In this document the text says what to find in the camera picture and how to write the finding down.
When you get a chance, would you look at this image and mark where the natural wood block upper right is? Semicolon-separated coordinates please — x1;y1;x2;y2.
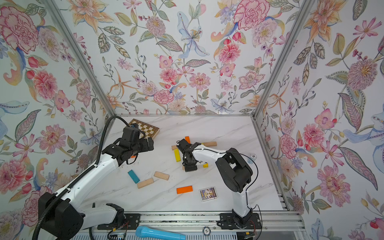
203;142;217;147

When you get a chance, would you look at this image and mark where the orange block upper centre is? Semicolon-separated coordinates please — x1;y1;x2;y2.
185;136;191;144

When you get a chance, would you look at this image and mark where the playing card box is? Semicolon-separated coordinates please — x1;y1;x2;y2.
199;187;218;202

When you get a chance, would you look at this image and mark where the aluminium front rail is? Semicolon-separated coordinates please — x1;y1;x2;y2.
123;211;305;232

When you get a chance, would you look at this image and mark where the natural wood block lower left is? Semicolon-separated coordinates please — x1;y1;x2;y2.
137;178;154;189

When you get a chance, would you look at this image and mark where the orange block front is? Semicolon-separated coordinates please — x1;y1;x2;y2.
177;186;193;195

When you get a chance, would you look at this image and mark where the blue microphone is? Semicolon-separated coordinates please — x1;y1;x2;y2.
135;226;186;240

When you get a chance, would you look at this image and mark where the teal block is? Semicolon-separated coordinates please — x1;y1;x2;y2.
128;170;140;184

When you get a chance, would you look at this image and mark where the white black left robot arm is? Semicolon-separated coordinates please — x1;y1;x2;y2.
32;124;154;240

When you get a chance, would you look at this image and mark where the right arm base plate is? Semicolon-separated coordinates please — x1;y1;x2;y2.
217;212;262;230

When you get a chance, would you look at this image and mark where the black corrugated cable hose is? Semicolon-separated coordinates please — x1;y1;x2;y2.
31;115;131;240

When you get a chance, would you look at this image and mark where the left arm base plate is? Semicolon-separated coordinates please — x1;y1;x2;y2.
97;213;141;230

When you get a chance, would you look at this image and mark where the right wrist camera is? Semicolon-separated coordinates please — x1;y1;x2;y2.
177;139;191;151

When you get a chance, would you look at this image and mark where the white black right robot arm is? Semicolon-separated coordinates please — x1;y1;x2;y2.
177;139;253;228

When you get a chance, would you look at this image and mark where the natural wood block lower middle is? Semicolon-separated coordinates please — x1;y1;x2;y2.
154;171;170;181

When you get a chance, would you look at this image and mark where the wooden folding chessboard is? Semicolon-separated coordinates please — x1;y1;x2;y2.
129;119;160;139

